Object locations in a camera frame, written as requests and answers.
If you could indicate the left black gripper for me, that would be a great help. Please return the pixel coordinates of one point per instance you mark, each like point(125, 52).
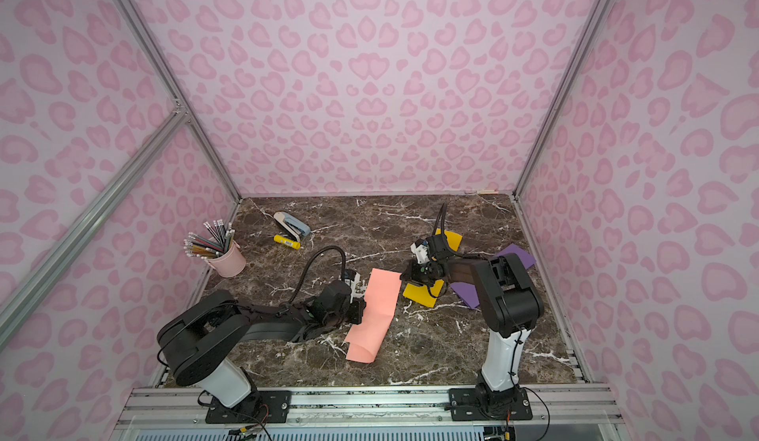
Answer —
point(358, 305)

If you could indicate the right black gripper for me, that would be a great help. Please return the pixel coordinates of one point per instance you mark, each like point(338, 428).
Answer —
point(412, 271)

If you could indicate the yellow paper sheet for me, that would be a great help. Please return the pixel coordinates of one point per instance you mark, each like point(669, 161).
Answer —
point(428, 296)

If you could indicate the pink paper sheet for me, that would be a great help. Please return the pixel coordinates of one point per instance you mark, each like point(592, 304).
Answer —
point(365, 339)

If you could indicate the purple paper sheet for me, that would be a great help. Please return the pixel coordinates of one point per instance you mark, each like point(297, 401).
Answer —
point(467, 292)

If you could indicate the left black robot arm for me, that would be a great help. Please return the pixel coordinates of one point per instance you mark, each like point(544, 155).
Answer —
point(195, 346)

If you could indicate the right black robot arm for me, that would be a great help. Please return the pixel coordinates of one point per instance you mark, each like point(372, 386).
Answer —
point(509, 303)

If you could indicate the grey blue stapler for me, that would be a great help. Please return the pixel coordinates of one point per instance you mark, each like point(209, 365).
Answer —
point(296, 229)

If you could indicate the yellow highlighter marker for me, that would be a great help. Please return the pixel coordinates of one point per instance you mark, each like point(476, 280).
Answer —
point(287, 242)

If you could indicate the pink pencil cup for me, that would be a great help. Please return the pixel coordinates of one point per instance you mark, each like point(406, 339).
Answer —
point(229, 265)

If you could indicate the bundle of pencils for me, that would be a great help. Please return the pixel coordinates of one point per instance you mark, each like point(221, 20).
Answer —
point(218, 242)

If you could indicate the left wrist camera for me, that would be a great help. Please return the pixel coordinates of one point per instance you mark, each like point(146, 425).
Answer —
point(352, 278)

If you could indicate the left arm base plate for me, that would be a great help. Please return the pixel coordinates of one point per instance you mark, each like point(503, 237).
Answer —
point(246, 406)

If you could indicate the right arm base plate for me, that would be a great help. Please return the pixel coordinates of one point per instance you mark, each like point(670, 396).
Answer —
point(486, 405)

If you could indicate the aluminium mounting rail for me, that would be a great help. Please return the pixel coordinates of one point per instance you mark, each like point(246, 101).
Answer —
point(550, 412)

